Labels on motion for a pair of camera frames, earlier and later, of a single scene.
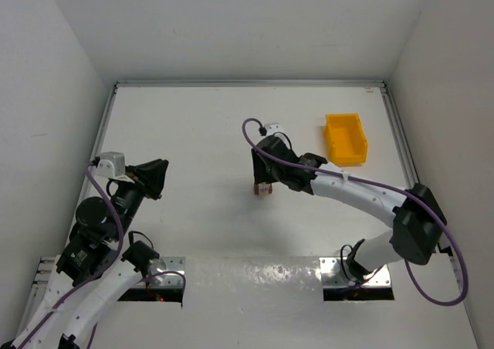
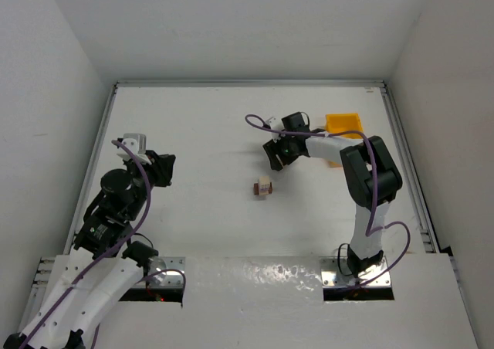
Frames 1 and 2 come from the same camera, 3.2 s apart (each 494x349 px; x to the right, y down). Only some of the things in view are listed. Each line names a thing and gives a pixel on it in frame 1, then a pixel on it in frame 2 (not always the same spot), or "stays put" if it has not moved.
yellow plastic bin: [346, 138] stays put
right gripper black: [263, 163] -> [279, 153]
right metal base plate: [332, 274] stays put
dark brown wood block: [256, 188] stays put
